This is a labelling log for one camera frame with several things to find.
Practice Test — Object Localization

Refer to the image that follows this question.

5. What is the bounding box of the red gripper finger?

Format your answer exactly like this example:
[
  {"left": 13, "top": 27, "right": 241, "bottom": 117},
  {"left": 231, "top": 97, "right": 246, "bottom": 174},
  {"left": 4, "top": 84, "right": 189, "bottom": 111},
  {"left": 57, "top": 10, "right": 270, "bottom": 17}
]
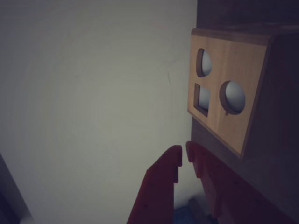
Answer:
[
  {"left": 185, "top": 140, "right": 298, "bottom": 224},
  {"left": 127, "top": 144, "right": 183, "bottom": 224}
]

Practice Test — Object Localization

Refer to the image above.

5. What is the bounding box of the wooden shape sorter box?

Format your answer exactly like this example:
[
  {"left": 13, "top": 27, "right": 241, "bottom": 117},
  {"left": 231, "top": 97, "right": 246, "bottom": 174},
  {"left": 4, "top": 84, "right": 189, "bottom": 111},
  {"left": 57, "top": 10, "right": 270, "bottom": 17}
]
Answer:
[{"left": 187, "top": 27, "right": 299, "bottom": 161}]

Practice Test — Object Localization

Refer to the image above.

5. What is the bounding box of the blue clamp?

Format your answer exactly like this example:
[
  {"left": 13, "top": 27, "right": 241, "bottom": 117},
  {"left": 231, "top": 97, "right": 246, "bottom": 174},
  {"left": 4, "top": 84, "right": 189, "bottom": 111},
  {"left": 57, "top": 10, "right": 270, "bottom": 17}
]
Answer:
[{"left": 174, "top": 199, "right": 212, "bottom": 224}]

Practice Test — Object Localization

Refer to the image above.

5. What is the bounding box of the brown table mat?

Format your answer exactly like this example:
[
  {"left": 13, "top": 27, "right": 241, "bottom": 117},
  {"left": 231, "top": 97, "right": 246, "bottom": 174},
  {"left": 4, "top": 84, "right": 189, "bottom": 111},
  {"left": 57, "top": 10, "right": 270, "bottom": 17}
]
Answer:
[{"left": 191, "top": 0, "right": 299, "bottom": 178}]

